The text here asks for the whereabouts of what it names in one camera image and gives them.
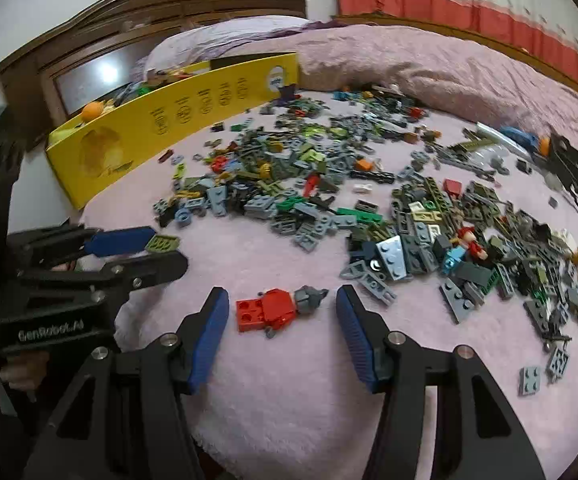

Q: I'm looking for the yellow cardboard box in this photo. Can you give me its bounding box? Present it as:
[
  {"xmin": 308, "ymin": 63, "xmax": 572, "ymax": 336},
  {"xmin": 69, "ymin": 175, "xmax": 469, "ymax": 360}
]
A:
[{"xmin": 45, "ymin": 51, "xmax": 302, "ymax": 211}]

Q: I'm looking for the heap of toys in box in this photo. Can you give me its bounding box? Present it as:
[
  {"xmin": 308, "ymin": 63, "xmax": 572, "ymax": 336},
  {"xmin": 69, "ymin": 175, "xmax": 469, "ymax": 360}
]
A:
[{"xmin": 76, "ymin": 67, "xmax": 210, "ymax": 121}]

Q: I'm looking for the red minifigure with grey head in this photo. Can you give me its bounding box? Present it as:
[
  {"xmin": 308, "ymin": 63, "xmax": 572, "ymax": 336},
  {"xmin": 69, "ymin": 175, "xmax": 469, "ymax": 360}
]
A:
[{"xmin": 235, "ymin": 285, "xmax": 330, "ymax": 338}]

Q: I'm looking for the lilac pillow with purple frill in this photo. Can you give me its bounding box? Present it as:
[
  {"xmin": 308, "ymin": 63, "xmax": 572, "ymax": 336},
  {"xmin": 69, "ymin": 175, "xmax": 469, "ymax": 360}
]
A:
[{"xmin": 136, "ymin": 15, "xmax": 320, "ymax": 81}]

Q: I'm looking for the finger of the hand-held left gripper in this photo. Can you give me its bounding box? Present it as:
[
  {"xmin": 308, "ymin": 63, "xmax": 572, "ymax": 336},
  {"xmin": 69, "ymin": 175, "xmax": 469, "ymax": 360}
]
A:
[
  {"xmin": 6, "ymin": 225, "xmax": 159, "ymax": 273},
  {"xmin": 16, "ymin": 251, "xmax": 190, "ymax": 306}
]

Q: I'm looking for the blue curved piece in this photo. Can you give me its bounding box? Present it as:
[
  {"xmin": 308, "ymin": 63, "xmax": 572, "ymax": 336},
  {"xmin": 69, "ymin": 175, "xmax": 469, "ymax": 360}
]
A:
[{"xmin": 501, "ymin": 126, "xmax": 540, "ymax": 148}]

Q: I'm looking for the red-haired minifigure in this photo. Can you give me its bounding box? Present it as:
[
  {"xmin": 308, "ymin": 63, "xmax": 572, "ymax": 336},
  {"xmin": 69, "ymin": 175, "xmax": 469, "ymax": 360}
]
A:
[{"xmin": 456, "ymin": 227, "xmax": 487, "ymax": 261}]

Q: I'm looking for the pink plush blanket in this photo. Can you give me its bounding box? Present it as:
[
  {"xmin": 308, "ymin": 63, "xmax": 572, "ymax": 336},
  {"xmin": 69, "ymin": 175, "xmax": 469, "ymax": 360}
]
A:
[{"xmin": 76, "ymin": 87, "xmax": 578, "ymax": 480}]

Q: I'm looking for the person's left hand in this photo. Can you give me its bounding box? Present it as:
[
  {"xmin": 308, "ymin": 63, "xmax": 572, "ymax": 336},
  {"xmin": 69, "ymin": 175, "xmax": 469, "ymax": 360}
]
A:
[{"xmin": 0, "ymin": 351, "xmax": 52, "ymax": 403}]

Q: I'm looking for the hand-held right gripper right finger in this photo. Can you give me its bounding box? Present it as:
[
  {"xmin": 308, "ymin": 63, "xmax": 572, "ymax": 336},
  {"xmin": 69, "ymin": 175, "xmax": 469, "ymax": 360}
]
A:
[{"xmin": 335, "ymin": 285, "xmax": 544, "ymax": 480}]

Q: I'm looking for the olive green plate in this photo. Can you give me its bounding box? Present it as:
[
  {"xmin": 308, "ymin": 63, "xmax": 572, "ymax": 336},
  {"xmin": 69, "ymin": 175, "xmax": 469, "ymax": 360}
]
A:
[{"xmin": 146, "ymin": 235, "xmax": 181, "ymax": 255}]

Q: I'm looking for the grey square plate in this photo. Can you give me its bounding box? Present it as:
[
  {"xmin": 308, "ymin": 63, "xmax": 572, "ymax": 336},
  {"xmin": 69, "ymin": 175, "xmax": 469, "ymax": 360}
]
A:
[
  {"xmin": 546, "ymin": 347, "xmax": 570, "ymax": 381},
  {"xmin": 519, "ymin": 366, "xmax": 542, "ymax": 396}
]

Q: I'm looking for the long black brick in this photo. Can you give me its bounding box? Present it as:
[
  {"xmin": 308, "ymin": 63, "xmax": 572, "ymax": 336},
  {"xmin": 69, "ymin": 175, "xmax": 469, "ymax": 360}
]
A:
[{"xmin": 351, "ymin": 170, "xmax": 396, "ymax": 184}]

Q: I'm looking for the pile of loose toy bricks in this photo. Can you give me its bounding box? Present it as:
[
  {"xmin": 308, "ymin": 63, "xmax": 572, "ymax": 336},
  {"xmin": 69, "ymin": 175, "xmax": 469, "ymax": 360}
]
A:
[{"xmin": 151, "ymin": 85, "xmax": 578, "ymax": 396}]

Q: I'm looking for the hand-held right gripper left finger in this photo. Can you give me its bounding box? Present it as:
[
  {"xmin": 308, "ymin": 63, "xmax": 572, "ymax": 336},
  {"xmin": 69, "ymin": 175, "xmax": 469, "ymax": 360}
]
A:
[{"xmin": 29, "ymin": 286, "xmax": 231, "ymax": 480}]

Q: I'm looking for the dark wooden headboard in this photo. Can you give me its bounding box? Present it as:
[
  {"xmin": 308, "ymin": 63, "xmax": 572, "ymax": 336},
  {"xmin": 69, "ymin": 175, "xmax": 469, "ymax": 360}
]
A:
[{"xmin": 0, "ymin": 0, "xmax": 310, "ymax": 151}]

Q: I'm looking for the large grey wedge plate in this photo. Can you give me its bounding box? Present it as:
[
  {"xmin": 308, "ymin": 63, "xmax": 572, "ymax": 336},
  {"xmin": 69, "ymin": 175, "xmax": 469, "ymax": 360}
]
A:
[{"xmin": 439, "ymin": 280, "xmax": 484, "ymax": 323}]

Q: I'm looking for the white tube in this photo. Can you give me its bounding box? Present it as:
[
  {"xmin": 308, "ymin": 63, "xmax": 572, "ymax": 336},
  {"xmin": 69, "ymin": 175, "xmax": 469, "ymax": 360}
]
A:
[{"xmin": 474, "ymin": 121, "xmax": 530, "ymax": 153}]

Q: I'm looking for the pink floral quilt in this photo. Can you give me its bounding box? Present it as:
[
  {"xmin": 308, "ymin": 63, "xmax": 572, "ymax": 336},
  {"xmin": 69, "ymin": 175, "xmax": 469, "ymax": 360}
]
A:
[{"xmin": 296, "ymin": 25, "xmax": 578, "ymax": 191}]

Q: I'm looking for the silver wedge plate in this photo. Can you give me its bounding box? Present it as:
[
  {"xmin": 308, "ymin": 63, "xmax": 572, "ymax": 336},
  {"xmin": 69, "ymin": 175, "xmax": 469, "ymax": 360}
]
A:
[{"xmin": 375, "ymin": 235, "xmax": 415, "ymax": 281}]

